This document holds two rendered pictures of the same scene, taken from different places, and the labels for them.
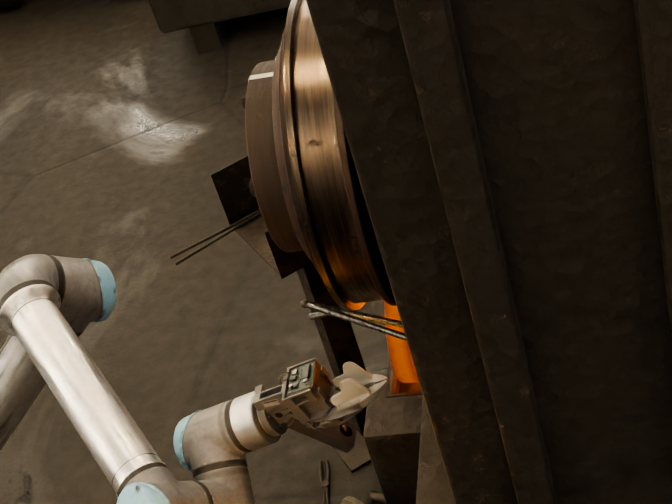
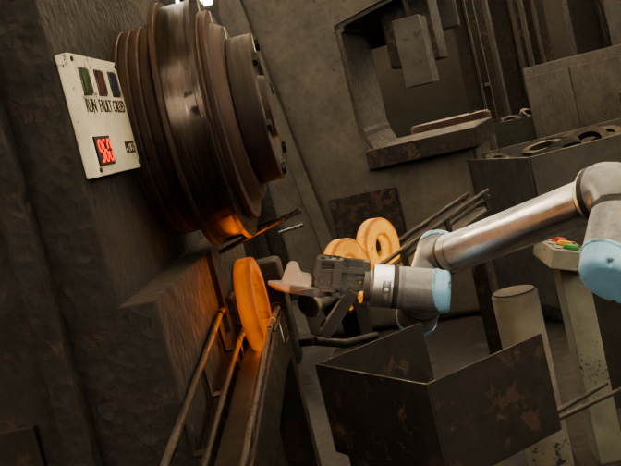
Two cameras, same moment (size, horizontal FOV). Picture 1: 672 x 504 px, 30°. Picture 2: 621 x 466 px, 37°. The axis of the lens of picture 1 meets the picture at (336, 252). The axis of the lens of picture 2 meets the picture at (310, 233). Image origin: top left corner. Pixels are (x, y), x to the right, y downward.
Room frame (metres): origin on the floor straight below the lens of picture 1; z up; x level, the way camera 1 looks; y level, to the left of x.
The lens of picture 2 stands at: (3.28, -0.34, 1.06)
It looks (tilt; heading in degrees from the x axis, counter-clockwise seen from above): 6 degrees down; 167
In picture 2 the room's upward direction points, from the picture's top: 13 degrees counter-clockwise
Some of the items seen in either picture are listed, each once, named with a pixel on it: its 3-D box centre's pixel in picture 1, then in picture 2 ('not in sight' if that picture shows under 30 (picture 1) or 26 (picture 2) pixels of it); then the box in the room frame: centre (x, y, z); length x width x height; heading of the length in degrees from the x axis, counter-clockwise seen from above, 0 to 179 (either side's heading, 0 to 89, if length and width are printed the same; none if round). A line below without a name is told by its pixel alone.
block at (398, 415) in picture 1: (415, 466); (267, 313); (1.28, -0.01, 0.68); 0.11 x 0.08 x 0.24; 73
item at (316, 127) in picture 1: (353, 146); (209, 120); (1.51, -0.07, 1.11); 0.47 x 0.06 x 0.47; 163
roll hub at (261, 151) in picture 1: (288, 155); (259, 108); (1.54, 0.02, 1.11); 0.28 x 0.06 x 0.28; 163
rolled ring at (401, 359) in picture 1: (407, 326); (253, 303); (1.51, -0.07, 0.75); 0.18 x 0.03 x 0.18; 161
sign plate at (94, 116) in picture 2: not in sight; (103, 116); (1.80, -0.28, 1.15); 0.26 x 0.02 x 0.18; 163
